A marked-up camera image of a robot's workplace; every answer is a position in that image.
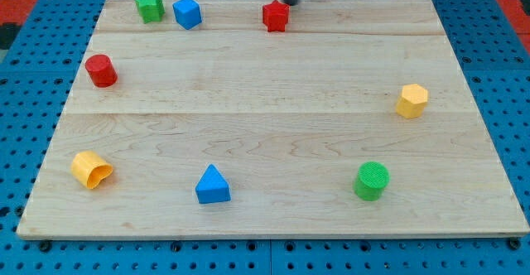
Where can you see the red star block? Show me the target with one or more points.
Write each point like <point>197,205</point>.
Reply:
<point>275,16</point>

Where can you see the green star block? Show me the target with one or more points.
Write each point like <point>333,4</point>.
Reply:
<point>150,10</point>

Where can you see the blue cube block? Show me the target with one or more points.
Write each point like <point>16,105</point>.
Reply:
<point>187,13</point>

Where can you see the light wooden board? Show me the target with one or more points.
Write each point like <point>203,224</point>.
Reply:
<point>286,117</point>

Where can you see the yellow hexagon block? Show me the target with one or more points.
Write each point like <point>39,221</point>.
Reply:
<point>412,101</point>

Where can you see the red cylinder block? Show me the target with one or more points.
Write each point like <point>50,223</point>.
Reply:
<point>101,70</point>

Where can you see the green cylinder block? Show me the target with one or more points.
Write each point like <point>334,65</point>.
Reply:
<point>371,181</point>

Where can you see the blue triangle block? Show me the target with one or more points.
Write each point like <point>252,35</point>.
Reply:
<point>212,187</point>

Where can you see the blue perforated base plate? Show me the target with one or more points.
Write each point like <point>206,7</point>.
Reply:
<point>36,77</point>

